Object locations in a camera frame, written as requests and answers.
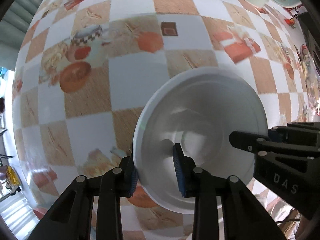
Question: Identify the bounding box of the white paper bowl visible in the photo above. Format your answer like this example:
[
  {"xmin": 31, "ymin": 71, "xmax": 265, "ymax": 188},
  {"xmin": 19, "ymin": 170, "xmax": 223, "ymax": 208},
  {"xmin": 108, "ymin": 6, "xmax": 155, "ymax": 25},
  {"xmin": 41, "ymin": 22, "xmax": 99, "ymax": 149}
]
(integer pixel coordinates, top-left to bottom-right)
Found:
[{"xmin": 133, "ymin": 67, "xmax": 268, "ymax": 214}]

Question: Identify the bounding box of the yellow object on shelf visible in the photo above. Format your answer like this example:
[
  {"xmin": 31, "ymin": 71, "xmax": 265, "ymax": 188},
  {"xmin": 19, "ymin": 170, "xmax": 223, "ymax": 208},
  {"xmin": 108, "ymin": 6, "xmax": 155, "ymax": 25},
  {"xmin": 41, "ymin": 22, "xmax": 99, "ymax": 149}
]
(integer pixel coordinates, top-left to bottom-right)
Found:
[{"xmin": 5, "ymin": 166, "xmax": 20, "ymax": 186}]

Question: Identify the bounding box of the patterned checkered tablecloth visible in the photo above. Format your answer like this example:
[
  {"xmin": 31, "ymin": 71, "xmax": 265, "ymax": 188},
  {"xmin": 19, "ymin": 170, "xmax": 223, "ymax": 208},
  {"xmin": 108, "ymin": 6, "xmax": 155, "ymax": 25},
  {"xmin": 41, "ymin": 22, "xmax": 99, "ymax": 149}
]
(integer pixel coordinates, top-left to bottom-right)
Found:
[{"xmin": 11, "ymin": 0, "xmax": 319, "ymax": 239}]

